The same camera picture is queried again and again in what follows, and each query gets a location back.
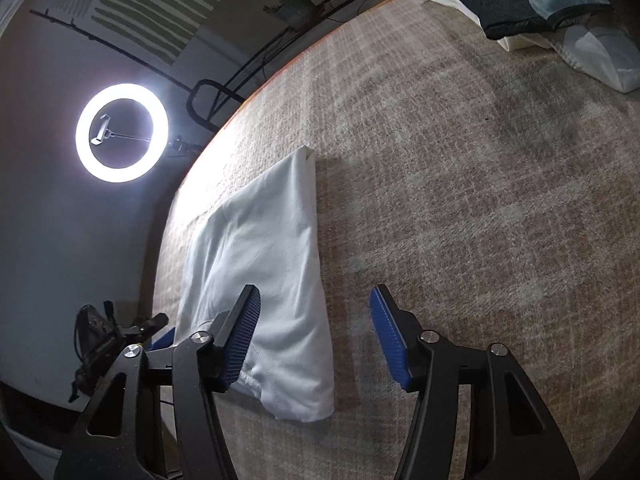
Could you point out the black metal bed frame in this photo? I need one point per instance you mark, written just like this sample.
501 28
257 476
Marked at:
209 98

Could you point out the beige plaid blanket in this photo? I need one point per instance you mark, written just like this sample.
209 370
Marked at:
495 193

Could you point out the ring light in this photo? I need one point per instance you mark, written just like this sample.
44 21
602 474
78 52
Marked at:
95 128

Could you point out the white t-shirt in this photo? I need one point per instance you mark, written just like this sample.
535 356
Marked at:
266 235

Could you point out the potted plant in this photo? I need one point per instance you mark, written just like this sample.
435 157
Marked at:
296 14

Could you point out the cream folded garment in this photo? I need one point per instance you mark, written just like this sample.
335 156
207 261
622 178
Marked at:
599 45

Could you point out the green striped wall poster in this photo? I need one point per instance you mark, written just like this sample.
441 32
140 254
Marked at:
160 28

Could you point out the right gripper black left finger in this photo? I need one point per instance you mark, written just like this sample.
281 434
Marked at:
119 433

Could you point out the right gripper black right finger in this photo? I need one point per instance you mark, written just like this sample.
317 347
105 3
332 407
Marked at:
512 434

